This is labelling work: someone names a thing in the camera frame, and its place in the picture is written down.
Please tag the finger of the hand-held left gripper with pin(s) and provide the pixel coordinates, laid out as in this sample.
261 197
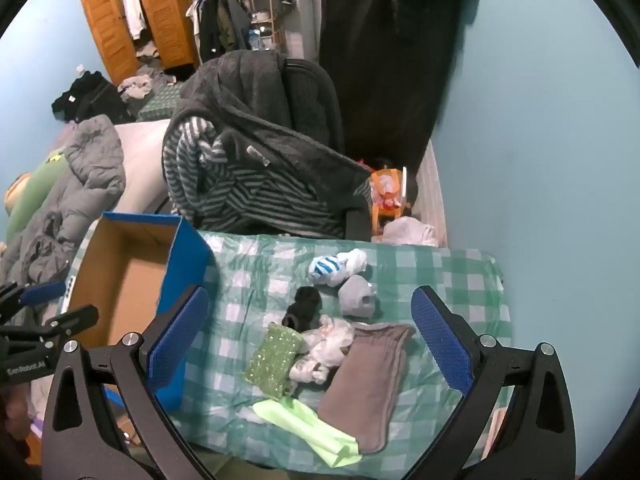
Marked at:
70 321
45 292

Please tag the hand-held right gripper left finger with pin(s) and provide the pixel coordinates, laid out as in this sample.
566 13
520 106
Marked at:
177 340

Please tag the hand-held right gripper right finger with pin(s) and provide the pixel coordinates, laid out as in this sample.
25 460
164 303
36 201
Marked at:
440 340

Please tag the blue cardboard box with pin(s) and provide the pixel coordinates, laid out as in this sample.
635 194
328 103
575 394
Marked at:
135 280

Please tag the grey sock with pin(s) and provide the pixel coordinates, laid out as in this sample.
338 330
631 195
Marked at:
352 295

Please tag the green checked tablecloth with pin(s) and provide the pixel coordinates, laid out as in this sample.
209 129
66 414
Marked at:
425 270

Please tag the brown grey towel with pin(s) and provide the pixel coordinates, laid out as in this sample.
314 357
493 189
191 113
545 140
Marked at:
365 390

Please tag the green sequin pouch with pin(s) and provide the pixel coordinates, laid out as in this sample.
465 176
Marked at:
272 360

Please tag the green plush toy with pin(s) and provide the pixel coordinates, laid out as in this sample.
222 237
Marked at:
35 185

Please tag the white plastic bag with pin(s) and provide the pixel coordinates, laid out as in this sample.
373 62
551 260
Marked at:
410 232

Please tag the white crumpled cloth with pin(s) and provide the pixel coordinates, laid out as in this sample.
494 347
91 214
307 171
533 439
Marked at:
325 345

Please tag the grey puffer jacket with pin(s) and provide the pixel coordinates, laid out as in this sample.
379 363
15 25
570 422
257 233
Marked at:
85 170

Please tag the black rolled sock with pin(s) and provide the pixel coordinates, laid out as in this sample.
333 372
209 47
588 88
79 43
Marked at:
305 305

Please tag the blue white striped sock ball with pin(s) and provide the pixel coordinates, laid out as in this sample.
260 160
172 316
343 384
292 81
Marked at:
325 266

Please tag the white radiator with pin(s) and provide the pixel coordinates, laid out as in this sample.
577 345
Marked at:
430 190

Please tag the light green cloth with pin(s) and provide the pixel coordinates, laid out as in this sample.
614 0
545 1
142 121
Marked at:
310 427

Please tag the white mattress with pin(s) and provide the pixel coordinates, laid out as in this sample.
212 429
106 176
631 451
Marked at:
142 160

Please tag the grey striped sweater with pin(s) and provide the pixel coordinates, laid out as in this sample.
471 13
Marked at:
260 195

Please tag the black clothes pile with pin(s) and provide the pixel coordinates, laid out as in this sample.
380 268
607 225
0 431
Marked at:
90 97

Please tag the green patterned cloth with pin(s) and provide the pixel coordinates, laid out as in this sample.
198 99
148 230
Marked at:
160 102

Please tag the grey clothes pile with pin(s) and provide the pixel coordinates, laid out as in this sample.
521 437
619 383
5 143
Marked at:
137 85

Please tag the black office chair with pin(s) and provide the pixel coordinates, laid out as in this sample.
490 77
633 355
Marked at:
310 95

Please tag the black hanging cloth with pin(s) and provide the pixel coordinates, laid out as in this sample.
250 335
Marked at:
390 60

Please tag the white hanging shirt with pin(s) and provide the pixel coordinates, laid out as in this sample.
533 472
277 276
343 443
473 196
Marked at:
132 5

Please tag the wooden wardrobe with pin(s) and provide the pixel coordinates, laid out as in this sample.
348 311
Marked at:
165 15

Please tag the dark hanging jackets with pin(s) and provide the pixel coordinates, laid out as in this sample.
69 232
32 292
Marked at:
220 20

